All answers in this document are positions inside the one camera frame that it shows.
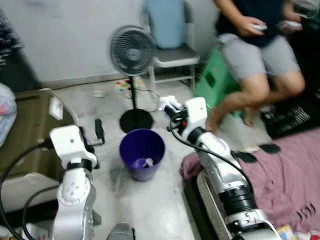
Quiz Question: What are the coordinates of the purple blanket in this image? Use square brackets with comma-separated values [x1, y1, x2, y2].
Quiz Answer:
[180, 127, 320, 235]

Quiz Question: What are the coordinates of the person's right hand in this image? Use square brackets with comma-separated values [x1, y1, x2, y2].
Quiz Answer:
[236, 16, 266, 38]

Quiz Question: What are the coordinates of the colourful children's book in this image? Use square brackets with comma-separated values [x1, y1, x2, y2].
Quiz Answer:
[275, 224, 299, 240]

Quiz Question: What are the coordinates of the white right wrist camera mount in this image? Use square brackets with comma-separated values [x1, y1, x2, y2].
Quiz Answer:
[183, 97, 209, 142]

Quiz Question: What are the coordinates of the white trash piece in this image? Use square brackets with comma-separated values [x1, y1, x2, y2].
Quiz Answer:
[139, 157, 156, 169]

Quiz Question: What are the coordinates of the person's left hand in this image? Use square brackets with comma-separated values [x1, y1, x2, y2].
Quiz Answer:
[280, 19, 303, 36]

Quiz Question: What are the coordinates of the purple waste bin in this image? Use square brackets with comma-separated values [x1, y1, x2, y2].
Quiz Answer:
[119, 128, 166, 182]

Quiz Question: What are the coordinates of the grey folding chair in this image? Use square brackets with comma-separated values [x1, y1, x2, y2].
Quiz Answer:
[141, 0, 201, 97]

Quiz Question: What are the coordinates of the brown fabric storage box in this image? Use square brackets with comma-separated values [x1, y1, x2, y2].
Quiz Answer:
[0, 88, 81, 177]

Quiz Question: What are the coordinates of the green plastic crate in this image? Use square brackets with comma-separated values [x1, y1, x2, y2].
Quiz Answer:
[193, 47, 247, 119]

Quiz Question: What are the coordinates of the grey standing fan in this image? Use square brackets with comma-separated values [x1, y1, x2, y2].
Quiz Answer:
[109, 25, 158, 134]

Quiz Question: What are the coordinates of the colourful power strip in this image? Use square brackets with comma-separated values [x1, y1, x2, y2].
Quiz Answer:
[115, 78, 147, 96]

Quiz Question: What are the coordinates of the black printed mat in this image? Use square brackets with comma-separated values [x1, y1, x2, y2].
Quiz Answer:
[261, 97, 320, 140]

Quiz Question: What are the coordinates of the person in grey shorts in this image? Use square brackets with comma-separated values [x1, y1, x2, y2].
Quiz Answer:
[205, 0, 320, 136]

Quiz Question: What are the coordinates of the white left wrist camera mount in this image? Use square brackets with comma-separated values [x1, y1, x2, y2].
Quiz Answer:
[49, 125, 99, 166]

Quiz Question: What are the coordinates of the silver left robot leg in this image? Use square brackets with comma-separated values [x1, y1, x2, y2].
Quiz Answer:
[106, 222, 136, 240]

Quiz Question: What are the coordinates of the white hand controller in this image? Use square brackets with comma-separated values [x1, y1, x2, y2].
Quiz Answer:
[252, 23, 269, 33]
[284, 20, 304, 30]

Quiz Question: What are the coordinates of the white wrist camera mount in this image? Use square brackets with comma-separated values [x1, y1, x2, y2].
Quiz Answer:
[183, 97, 209, 142]
[49, 125, 99, 166]

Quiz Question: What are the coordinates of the white tissue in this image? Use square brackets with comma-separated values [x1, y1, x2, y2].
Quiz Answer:
[158, 94, 181, 112]

